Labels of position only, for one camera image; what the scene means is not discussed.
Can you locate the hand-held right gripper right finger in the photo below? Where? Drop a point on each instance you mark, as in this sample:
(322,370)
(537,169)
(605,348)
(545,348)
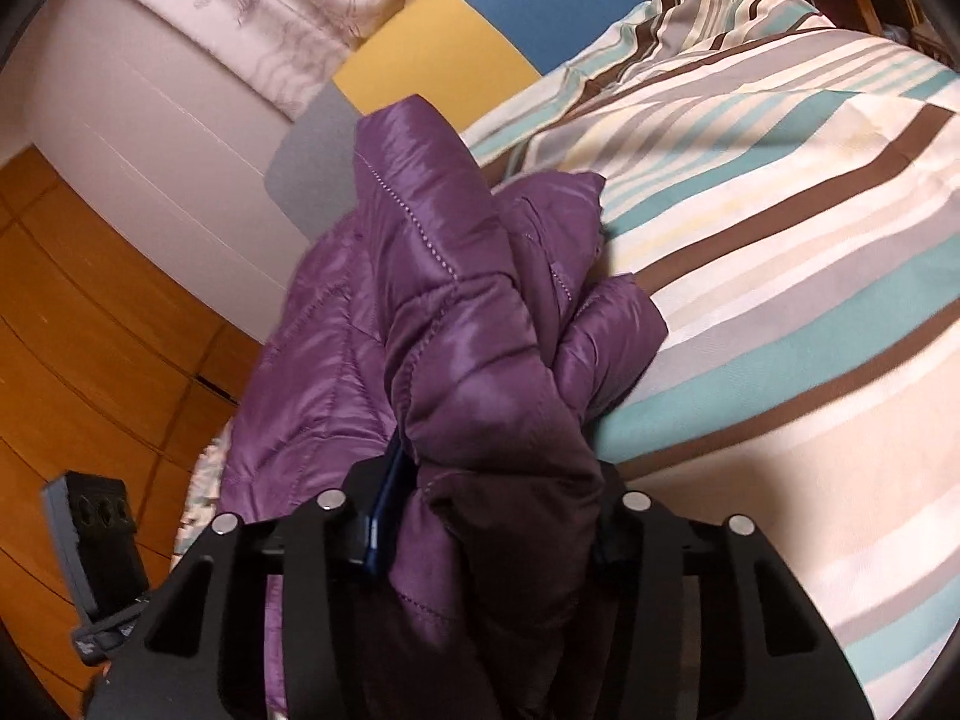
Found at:
(624,532)

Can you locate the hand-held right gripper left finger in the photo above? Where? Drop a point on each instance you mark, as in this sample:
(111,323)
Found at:
(382,514)

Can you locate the purple quilted jacket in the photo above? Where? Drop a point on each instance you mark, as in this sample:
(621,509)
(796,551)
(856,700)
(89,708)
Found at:
(465,330)

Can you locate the striped duvet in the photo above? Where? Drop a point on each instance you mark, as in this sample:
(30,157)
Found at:
(787,277)

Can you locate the grey yellow blue pillow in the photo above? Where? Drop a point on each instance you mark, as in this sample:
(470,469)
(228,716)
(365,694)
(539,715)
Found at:
(435,52)

